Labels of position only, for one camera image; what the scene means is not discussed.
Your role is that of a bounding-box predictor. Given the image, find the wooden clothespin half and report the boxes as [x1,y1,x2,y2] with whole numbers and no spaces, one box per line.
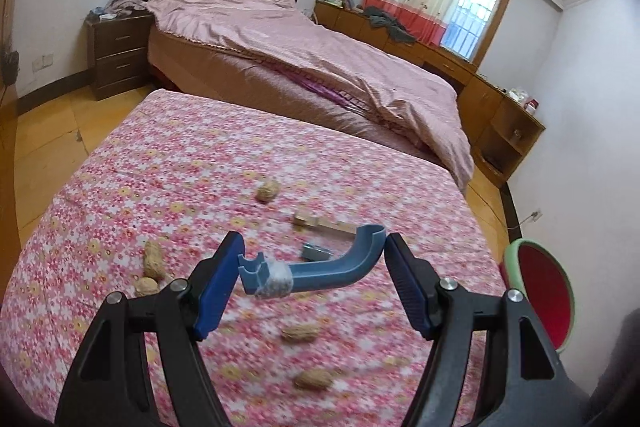
[292,210,357,236]

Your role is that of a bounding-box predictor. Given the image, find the peanut in shell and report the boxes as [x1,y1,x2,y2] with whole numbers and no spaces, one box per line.
[143,239,166,282]

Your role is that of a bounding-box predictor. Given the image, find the red and green bin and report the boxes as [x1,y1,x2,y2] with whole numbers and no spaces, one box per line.
[499,239,575,353]

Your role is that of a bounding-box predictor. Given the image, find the round walnut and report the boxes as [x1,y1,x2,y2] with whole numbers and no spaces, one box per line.
[134,277,160,297]

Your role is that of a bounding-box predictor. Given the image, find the peanut near gripper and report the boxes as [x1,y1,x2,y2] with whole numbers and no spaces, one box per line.
[280,323,321,343]

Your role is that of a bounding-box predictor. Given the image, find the clothes pile on nightstand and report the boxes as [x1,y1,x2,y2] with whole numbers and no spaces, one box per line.
[87,0,146,22]

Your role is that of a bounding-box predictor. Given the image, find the peanut at bottom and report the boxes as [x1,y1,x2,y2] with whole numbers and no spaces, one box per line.
[293,369,333,391]

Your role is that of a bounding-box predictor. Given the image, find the long wooden cabinet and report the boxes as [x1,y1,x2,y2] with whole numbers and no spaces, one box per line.
[314,1,544,187]

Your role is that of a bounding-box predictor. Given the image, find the window with bars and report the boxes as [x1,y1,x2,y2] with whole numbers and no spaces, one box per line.
[439,0,510,69]

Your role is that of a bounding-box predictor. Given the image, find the pink striped quilt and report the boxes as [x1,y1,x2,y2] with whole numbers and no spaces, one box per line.
[146,0,474,190]

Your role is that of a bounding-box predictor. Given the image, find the dark wooden nightstand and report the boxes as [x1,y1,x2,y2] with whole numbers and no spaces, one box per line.
[86,12,155,100]

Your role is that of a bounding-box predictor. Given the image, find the dark wooden bed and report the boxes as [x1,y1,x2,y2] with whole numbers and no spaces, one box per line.
[144,0,445,167]

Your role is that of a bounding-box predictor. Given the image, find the pink floral table cloth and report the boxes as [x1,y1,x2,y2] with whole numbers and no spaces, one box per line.
[1,91,504,426]

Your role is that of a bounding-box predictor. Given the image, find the dark clothes on cabinet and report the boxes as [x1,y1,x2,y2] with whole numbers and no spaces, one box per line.
[362,6,416,43]

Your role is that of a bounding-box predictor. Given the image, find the blue plastic curved piece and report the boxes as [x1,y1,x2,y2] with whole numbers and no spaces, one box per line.
[238,225,386,299]

